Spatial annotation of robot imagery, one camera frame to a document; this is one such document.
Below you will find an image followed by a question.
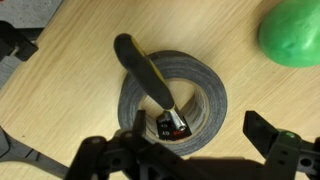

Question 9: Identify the black yellow screwdriver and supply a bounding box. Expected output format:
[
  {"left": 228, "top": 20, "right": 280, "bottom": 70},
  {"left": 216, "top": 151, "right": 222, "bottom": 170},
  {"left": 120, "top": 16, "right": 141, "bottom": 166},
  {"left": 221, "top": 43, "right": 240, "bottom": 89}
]
[{"left": 114, "top": 33, "right": 187, "bottom": 131}]

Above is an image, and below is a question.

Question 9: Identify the black table clamp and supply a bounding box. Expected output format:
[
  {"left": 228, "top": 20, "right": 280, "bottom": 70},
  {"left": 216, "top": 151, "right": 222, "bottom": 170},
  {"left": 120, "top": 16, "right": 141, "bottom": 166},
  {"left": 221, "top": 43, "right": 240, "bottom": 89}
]
[{"left": 0, "top": 21, "right": 43, "bottom": 61}]

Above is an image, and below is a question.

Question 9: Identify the green plastic pear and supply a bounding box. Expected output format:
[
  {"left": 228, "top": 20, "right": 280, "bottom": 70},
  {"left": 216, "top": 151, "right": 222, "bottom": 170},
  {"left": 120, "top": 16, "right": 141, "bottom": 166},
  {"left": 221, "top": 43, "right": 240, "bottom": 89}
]
[{"left": 258, "top": 0, "right": 320, "bottom": 68}]

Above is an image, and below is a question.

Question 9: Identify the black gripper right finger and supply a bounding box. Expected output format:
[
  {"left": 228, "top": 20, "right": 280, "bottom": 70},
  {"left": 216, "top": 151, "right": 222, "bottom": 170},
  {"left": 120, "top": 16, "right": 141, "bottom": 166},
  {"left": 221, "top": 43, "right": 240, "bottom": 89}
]
[{"left": 243, "top": 111, "right": 279, "bottom": 157}]

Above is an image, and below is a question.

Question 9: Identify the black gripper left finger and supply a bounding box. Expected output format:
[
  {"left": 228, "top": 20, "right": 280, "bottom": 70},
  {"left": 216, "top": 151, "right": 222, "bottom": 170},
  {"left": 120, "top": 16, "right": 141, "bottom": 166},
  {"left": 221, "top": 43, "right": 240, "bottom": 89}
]
[{"left": 132, "top": 110, "right": 146, "bottom": 135}]

